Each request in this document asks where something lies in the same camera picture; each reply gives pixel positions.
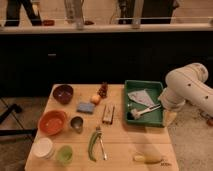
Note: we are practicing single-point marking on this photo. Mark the person in dark trousers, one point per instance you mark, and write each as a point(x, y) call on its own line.
point(13, 11)

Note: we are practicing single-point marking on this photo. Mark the red orange bowl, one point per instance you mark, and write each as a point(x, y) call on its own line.
point(52, 122)

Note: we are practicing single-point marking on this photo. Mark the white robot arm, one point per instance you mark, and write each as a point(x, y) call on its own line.
point(187, 84)

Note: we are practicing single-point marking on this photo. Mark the wooden block toy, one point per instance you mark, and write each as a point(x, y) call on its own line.
point(108, 114)

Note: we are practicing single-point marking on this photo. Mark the green plastic tray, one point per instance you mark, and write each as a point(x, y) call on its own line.
point(154, 89)

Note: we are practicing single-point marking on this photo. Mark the metal spoon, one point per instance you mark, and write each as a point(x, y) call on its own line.
point(98, 129)

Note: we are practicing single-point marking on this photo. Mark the small metal cup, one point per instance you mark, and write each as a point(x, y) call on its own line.
point(77, 124)

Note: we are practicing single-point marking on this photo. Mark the light green cup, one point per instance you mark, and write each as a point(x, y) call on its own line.
point(64, 155)

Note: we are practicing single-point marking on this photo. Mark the dark maroon bowl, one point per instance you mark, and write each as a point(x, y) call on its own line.
point(63, 94)

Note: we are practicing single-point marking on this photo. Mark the grey cloth in tray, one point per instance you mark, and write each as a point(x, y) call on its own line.
point(141, 97)

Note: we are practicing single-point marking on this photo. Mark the white dish brush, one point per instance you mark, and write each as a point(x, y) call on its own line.
point(138, 113)

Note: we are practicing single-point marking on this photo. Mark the small yellow fruit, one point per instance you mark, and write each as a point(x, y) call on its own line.
point(95, 99)

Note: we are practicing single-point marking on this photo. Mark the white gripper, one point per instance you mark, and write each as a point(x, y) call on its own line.
point(170, 100)

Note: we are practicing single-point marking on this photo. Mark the blue sponge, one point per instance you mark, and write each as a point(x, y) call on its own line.
point(84, 107)

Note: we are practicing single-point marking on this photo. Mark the white round container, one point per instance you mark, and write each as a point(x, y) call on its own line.
point(43, 148)

